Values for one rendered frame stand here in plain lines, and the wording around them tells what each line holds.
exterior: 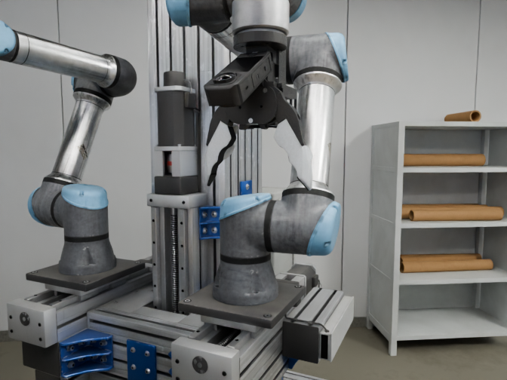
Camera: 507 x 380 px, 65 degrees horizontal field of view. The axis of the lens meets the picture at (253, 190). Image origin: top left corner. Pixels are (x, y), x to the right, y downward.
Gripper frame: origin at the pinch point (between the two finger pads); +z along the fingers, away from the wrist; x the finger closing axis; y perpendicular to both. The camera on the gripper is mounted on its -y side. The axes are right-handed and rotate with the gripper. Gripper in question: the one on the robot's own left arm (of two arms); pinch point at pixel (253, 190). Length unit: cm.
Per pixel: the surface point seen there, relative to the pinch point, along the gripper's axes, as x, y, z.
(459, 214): -36, 248, 37
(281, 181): 83, 227, 18
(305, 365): 50, 187, 132
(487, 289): -60, 294, 100
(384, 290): 9, 235, 92
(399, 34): 8, 270, -89
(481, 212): -49, 256, 36
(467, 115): -38, 257, -28
